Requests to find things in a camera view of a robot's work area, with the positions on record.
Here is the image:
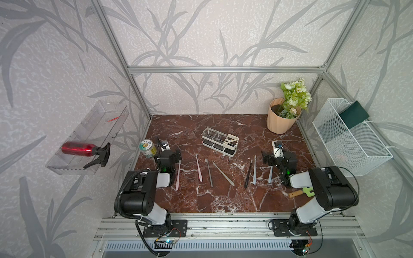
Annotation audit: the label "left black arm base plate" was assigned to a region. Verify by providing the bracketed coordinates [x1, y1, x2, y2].
[143, 219, 188, 238]

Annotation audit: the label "red spray bottle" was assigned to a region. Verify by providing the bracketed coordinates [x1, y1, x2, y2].
[61, 141, 111, 169]

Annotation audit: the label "aluminium mounting rail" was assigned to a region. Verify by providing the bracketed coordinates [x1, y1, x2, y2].
[94, 212, 365, 241]

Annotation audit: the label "beige ribbed flower pot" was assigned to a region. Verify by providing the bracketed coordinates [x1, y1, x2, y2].
[267, 98, 302, 134]

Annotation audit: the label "beige toothbrush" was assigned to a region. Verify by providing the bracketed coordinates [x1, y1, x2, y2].
[213, 162, 235, 187]

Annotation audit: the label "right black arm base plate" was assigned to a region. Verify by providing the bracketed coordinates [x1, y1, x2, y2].
[268, 219, 318, 237]

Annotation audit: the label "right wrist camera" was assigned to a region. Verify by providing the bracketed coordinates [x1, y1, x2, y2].
[272, 141, 284, 158]

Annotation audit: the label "white wire mesh basket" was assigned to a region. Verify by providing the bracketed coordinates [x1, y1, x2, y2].
[313, 98, 393, 176]

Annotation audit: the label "small green tin can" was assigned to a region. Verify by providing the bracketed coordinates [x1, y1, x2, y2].
[139, 139, 157, 158]

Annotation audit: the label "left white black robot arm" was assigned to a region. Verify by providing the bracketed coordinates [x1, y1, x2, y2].
[114, 149, 182, 231]

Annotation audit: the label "black toothbrush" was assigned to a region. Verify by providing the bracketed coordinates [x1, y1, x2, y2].
[244, 160, 253, 189]

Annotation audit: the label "aluminium frame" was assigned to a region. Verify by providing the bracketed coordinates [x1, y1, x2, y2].
[90, 0, 413, 188]

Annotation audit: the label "pink toothbrush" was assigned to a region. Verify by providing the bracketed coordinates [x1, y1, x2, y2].
[195, 153, 203, 182]
[175, 160, 181, 191]

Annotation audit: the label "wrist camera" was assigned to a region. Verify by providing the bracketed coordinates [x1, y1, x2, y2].
[272, 141, 284, 158]
[157, 138, 171, 153]

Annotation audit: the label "green toy garden fork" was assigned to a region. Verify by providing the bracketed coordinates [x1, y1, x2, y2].
[288, 187, 315, 198]

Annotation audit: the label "blue grey toothbrush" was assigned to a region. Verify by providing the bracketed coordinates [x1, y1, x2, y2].
[268, 166, 273, 184]

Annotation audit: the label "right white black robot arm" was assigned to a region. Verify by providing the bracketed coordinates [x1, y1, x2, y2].
[262, 150, 359, 237]

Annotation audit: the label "green white artificial flowers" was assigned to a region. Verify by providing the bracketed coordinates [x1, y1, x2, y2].
[276, 78, 313, 119]

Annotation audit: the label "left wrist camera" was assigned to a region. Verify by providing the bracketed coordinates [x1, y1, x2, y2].
[157, 138, 171, 153]

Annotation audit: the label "dark grey toothbrush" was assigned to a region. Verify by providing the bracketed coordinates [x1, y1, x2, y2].
[205, 159, 214, 188]

